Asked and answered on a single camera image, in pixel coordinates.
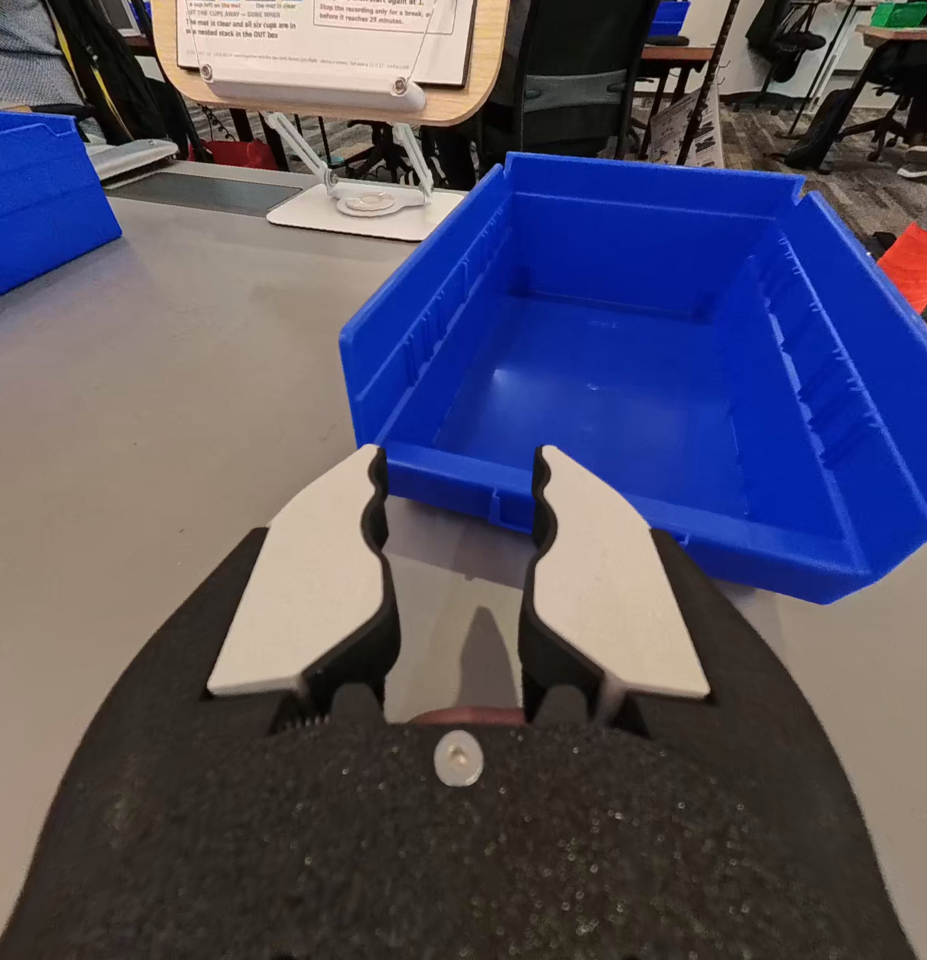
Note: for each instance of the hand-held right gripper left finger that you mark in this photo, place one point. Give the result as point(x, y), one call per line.
point(306, 600)

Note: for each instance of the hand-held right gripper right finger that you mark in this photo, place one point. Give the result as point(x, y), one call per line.
point(613, 600)

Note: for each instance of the blue plastic bin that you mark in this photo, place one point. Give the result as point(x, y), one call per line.
point(36, 210)
point(621, 390)
point(670, 15)

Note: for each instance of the red bag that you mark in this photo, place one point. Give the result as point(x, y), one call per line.
point(238, 154)

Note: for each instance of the orange traffic cone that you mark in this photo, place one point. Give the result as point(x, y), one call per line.
point(913, 262)

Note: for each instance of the printed black white leaflet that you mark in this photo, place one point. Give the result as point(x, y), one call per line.
point(696, 135)

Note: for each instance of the silver closed laptop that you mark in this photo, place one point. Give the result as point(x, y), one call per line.
point(133, 157)

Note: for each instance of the black backpack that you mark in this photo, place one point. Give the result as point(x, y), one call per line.
point(820, 131)

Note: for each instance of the black office chair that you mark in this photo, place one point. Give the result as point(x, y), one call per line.
point(576, 82)
point(786, 37)

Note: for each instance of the instruction sheet on board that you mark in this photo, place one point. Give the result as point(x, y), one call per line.
point(478, 90)

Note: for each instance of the wooden table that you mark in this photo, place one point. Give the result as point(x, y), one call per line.
point(898, 34)
point(677, 52)

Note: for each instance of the green plastic bin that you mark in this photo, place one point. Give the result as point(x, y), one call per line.
point(902, 11)

